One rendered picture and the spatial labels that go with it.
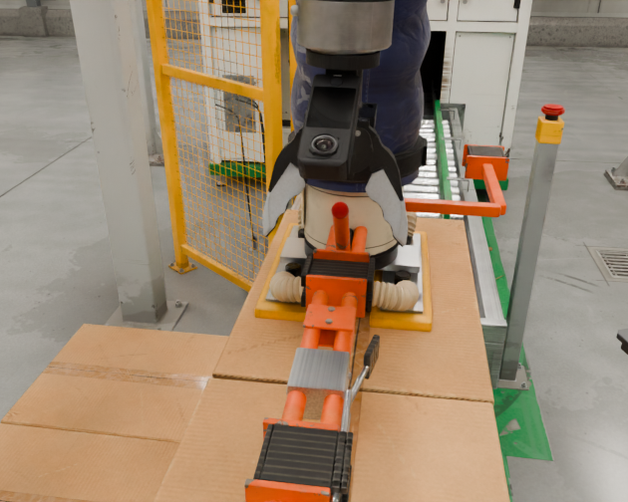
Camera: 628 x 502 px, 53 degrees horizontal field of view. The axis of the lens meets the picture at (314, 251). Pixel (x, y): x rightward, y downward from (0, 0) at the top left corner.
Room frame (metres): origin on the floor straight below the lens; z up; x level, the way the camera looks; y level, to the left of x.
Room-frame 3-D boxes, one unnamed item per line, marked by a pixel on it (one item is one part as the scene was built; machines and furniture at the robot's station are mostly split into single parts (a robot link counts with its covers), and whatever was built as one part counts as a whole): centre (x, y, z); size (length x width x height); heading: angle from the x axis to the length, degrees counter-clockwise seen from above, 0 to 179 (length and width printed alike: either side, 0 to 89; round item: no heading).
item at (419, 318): (1.00, -0.16, 0.97); 0.34 x 0.10 x 0.05; 172
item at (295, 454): (0.42, 0.02, 1.07); 0.08 x 0.07 x 0.05; 172
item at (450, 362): (0.99, -0.09, 0.75); 0.60 x 0.40 x 0.40; 172
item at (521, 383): (1.91, -0.74, 0.01); 0.15 x 0.15 x 0.03; 82
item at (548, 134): (1.91, -0.74, 0.50); 0.07 x 0.07 x 1.00; 82
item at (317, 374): (0.55, -0.01, 1.06); 0.07 x 0.07 x 0.04; 82
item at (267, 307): (1.03, 0.03, 0.97); 0.34 x 0.10 x 0.05; 172
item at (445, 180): (2.88, -0.65, 0.60); 1.60 x 0.10 x 0.09; 172
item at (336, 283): (0.77, -0.03, 1.07); 0.10 x 0.08 x 0.06; 82
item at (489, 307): (2.52, -0.65, 0.50); 2.31 x 0.05 x 0.19; 172
